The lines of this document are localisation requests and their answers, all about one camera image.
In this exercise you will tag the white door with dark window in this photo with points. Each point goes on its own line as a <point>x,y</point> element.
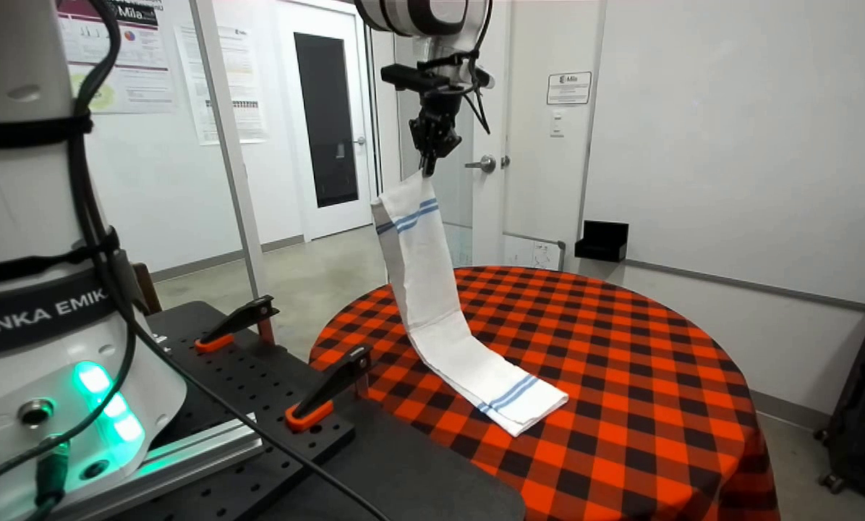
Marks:
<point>327,117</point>

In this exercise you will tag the white light switch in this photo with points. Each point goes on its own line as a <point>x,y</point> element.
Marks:
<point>557,124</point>

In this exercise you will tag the aluminium profile rail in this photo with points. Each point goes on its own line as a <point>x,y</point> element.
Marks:
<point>200,451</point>

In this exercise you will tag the large white wall board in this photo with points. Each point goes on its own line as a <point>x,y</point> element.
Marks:
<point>739,146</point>

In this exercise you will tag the white paper notices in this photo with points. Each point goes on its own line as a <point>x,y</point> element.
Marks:
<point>245,87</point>

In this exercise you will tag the black wall-mounted holder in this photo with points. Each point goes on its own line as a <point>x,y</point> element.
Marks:
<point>603,237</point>

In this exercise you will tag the white towel with blue stripes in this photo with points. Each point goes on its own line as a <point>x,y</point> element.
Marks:
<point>425,289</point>

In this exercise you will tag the grey metal frame post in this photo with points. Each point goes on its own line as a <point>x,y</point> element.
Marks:
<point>233,155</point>

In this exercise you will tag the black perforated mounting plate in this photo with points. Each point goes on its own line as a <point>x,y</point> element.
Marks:
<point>404,480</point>

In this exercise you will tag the white printed wall sign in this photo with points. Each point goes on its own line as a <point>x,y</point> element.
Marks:
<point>567,87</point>

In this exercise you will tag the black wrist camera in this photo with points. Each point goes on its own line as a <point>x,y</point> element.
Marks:
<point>421,75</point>

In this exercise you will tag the black orange spring clamp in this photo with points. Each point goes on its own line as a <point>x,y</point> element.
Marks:
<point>330,385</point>
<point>239,320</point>

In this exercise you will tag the colourful wall poster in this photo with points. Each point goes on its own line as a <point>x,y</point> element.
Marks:
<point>138,59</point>

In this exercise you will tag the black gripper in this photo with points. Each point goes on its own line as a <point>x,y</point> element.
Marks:
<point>438,117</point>

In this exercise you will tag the red black checked tablecloth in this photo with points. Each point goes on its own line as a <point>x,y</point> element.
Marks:
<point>635,407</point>

